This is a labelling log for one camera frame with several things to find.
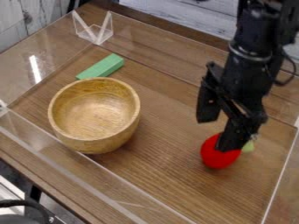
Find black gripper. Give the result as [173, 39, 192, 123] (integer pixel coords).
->
[196, 43, 284, 152]

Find red plush strawberry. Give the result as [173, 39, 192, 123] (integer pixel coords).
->
[200, 134, 255, 169]

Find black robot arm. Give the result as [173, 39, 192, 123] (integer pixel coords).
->
[196, 0, 299, 152]

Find wooden bowl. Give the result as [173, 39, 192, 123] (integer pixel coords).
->
[48, 78, 141, 154]

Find green rectangular block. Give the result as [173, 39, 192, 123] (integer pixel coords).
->
[76, 53, 124, 80]

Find clear acrylic corner bracket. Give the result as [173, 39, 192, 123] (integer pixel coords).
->
[70, 11, 113, 46]

